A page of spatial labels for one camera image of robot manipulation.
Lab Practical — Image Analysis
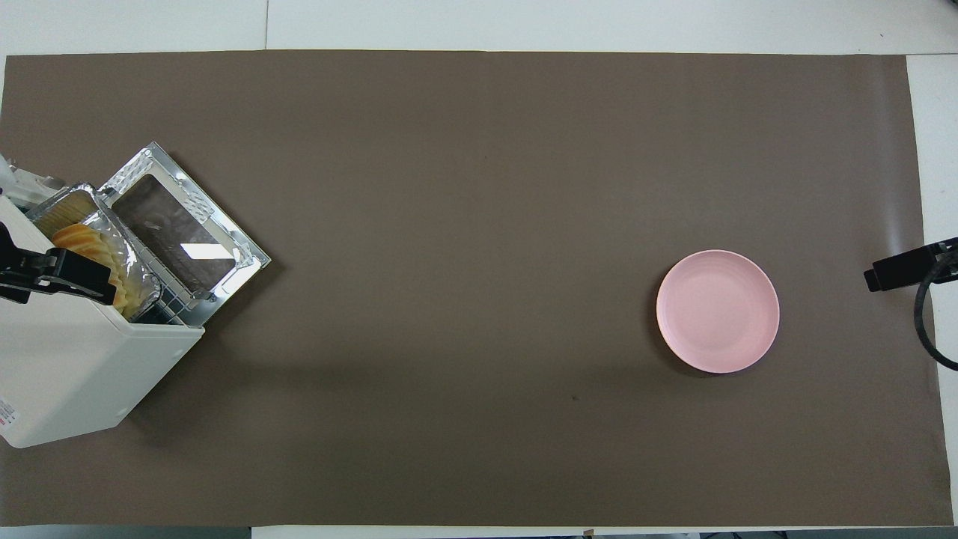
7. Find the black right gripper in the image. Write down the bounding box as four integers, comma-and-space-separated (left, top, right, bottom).
864, 238, 958, 293

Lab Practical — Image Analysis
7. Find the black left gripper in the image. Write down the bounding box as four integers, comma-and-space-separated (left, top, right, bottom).
0, 222, 118, 306

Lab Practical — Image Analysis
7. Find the sliced yellow bread loaf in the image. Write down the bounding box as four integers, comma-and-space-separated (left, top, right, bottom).
51, 223, 132, 319

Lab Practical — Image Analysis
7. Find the aluminium foil tray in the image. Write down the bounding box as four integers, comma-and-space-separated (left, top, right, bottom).
26, 183, 163, 323

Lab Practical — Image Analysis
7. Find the white toaster oven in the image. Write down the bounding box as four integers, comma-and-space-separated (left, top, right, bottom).
0, 142, 272, 450

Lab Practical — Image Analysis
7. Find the glass oven door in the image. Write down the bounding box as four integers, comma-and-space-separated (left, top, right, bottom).
97, 142, 272, 326

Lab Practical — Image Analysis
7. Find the pink round plate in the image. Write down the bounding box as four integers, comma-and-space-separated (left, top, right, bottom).
656, 250, 781, 374

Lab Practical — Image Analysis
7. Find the brown table mat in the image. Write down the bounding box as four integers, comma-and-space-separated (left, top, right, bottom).
0, 50, 955, 529

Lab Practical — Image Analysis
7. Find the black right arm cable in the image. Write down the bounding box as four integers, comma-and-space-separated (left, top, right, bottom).
915, 258, 958, 371

